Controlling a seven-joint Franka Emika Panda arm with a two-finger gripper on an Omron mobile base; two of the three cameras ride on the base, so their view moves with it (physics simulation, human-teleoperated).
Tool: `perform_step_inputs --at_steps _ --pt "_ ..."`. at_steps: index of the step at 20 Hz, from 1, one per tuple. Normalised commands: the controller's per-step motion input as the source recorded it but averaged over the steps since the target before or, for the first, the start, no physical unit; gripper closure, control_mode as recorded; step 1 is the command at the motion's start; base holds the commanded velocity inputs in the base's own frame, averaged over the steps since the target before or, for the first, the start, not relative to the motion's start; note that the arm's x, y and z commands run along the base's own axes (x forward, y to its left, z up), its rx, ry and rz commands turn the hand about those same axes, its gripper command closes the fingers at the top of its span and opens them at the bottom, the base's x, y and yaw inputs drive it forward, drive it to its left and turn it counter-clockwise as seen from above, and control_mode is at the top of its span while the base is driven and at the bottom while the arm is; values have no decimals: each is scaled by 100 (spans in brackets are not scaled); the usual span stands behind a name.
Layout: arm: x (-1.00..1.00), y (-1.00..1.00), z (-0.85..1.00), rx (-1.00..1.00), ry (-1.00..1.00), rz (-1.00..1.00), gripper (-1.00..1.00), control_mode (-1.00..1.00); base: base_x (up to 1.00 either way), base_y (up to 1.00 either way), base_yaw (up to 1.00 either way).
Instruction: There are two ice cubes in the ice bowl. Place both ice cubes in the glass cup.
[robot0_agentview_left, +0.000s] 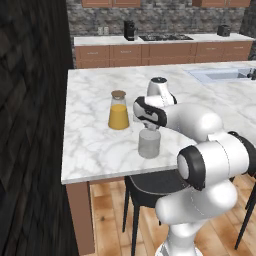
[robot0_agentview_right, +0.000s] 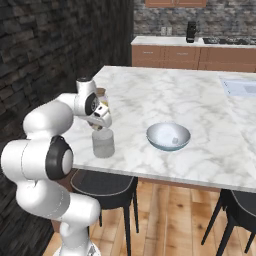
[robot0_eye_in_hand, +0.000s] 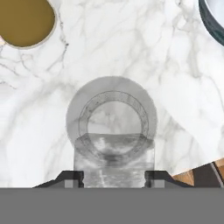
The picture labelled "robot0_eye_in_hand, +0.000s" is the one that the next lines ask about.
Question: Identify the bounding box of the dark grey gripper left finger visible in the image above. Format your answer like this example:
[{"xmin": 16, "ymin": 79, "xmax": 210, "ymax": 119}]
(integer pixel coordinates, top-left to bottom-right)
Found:
[{"xmin": 32, "ymin": 170, "xmax": 86, "ymax": 189}]

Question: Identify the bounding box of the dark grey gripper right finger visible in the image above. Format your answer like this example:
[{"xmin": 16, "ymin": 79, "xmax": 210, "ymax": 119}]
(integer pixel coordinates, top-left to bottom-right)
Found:
[{"xmin": 143, "ymin": 170, "xmax": 196, "ymax": 189}]

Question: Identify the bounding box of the clear ice cube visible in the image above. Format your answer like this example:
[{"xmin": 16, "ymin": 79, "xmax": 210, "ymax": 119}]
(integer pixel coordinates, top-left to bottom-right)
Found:
[{"xmin": 73, "ymin": 132, "xmax": 156, "ymax": 189}]

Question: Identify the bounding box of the clear glass cup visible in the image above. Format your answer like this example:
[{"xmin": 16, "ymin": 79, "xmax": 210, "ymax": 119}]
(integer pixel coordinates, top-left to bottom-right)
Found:
[{"xmin": 65, "ymin": 75, "xmax": 159, "ymax": 169}]

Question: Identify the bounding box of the dark bowl with white inside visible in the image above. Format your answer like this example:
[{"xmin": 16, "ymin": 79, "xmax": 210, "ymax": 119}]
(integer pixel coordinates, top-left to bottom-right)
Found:
[{"xmin": 198, "ymin": 0, "xmax": 224, "ymax": 47}]

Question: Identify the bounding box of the brown round plate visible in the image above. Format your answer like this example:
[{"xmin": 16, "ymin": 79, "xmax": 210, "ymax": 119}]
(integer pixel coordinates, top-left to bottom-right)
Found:
[{"xmin": 0, "ymin": 0, "xmax": 58, "ymax": 50}]

